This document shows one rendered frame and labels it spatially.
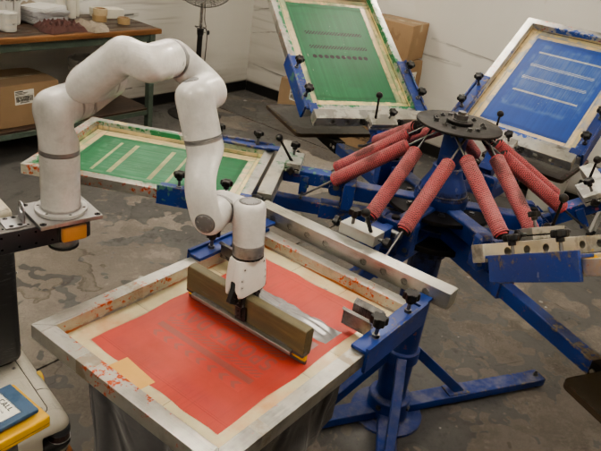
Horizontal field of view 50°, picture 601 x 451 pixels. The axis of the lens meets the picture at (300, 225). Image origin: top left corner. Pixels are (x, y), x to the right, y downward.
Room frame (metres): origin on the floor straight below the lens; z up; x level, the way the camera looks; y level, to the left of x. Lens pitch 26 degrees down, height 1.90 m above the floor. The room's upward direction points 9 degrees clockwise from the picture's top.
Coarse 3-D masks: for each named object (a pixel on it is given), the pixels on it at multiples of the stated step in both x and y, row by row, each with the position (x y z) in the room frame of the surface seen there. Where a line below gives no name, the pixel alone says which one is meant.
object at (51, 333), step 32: (288, 256) 1.70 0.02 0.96; (320, 256) 1.68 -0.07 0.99; (128, 288) 1.36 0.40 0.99; (160, 288) 1.43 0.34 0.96; (352, 288) 1.57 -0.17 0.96; (384, 288) 1.55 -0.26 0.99; (64, 320) 1.19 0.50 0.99; (64, 352) 1.09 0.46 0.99; (352, 352) 1.24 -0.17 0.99; (96, 384) 1.03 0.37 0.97; (128, 384) 1.02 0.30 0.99; (320, 384) 1.11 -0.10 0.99; (160, 416) 0.94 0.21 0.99; (288, 416) 1.00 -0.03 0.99; (192, 448) 0.88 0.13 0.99; (224, 448) 0.89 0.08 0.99; (256, 448) 0.92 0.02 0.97
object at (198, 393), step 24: (312, 288) 1.56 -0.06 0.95; (312, 312) 1.44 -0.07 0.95; (336, 312) 1.45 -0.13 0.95; (336, 336) 1.34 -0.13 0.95; (288, 360) 1.22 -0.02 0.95; (312, 360) 1.24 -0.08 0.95; (168, 384) 1.08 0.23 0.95; (192, 384) 1.09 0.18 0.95; (216, 384) 1.10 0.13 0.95; (264, 384) 1.13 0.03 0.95; (192, 408) 1.02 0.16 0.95; (216, 408) 1.03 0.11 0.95; (240, 408) 1.04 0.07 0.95; (216, 432) 0.96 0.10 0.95
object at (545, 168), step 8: (528, 160) 3.04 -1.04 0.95; (536, 160) 3.06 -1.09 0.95; (536, 168) 2.93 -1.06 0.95; (544, 168) 2.95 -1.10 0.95; (552, 168) 2.97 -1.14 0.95; (560, 168) 2.99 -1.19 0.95; (576, 168) 3.03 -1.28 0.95; (552, 176) 2.85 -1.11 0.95; (560, 176) 2.87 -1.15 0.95; (568, 176) 2.89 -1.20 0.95; (496, 192) 2.66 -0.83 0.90
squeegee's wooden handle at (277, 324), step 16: (192, 272) 1.40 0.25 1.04; (208, 272) 1.39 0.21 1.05; (192, 288) 1.40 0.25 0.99; (208, 288) 1.37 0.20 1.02; (224, 288) 1.34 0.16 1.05; (224, 304) 1.34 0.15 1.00; (256, 304) 1.29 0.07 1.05; (256, 320) 1.28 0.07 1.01; (272, 320) 1.26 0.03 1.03; (288, 320) 1.24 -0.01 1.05; (272, 336) 1.25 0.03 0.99; (288, 336) 1.23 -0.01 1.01; (304, 336) 1.20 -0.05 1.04; (304, 352) 1.21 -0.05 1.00
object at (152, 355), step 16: (272, 272) 1.61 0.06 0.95; (288, 272) 1.62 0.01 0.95; (272, 288) 1.52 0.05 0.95; (288, 288) 1.54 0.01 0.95; (304, 288) 1.55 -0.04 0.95; (176, 304) 1.38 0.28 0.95; (192, 304) 1.39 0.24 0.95; (144, 320) 1.29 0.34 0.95; (160, 320) 1.30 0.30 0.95; (96, 336) 1.20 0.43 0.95; (112, 336) 1.21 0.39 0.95; (128, 336) 1.22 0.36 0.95; (144, 336) 1.23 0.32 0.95; (112, 352) 1.16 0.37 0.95; (128, 352) 1.16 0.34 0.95; (144, 352) 1.17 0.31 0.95; (160, 352) 1.18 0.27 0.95; (176, 352) 1.19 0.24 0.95; (144, 368) 1.12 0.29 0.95; (160, 368) 1.13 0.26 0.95
